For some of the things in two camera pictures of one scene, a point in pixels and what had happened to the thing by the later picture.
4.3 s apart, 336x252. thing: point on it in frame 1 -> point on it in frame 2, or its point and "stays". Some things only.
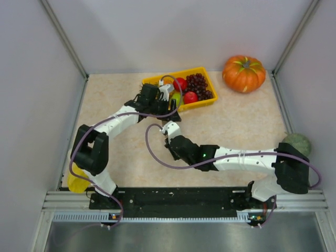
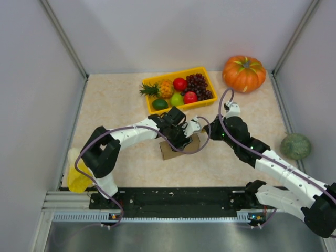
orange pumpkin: (243, 74) stays
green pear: (179, 100) stays
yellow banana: (77, 185) stays
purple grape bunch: (196, 83) stays
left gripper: (170, 114) -> (177, 137)
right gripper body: (171, 144) -> (212, 127)
